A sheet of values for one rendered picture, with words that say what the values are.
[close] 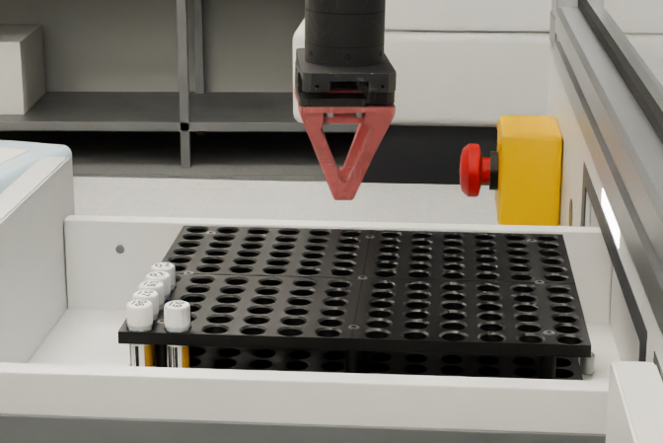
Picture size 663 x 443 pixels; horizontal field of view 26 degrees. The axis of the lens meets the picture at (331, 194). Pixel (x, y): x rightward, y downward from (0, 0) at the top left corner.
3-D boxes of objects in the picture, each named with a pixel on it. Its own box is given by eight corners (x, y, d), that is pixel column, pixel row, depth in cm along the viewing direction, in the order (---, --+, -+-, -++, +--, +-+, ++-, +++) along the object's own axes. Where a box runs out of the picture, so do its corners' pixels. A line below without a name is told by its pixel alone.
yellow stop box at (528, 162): (489, 230, 105) (492, 134, 103) (486, 203, 112) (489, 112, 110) (559, 232, 105) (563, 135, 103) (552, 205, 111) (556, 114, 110)
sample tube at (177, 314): (163, 398, 69) (160, 307, 68) (171, 388, 70) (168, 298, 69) (187, 400, 69) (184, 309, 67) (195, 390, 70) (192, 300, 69)
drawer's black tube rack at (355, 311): (122, 455, 70) (117, 331, 68) (186, 327, 87) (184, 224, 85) (584, 472, 68) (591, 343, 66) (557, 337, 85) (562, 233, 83)
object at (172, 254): (117, 343, 68) (117, 332, 68) (184, 235, 85) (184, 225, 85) (156, 344, 68) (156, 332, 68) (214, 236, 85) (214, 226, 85)
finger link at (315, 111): (383, 182, 109) (386, 59, 107) (393, 208, 102) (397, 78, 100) (293, 183, 109) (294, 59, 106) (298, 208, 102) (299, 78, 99)
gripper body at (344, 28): (381, 72, 109) (383, -27, 107) (396, 100, 99) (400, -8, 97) (295, 72, 108) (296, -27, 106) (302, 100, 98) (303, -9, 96)
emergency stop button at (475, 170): (459, 202, 106) (460, 150, 105) (458, 188, 110) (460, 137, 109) (499, 203, 106) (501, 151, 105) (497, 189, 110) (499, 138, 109)
